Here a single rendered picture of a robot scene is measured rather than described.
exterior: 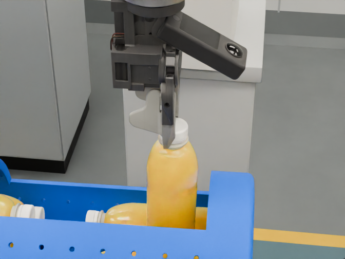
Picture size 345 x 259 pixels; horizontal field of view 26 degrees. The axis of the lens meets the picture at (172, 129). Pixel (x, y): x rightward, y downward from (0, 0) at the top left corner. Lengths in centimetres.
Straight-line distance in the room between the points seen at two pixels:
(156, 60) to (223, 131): 83
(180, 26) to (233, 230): 30
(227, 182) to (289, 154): 207
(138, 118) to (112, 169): 210
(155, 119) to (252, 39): 78
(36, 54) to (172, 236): 175
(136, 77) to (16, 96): 192
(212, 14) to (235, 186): 52
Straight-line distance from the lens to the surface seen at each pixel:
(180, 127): 100
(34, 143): 294
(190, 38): 89
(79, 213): 130
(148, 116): 96
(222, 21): 152
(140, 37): 91
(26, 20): 264
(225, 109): 168
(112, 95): 348
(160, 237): 103
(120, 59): 91
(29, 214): 114
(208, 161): 177
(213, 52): 90
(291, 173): 306
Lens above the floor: 194
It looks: 37 degrees down
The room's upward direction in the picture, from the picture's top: straight up
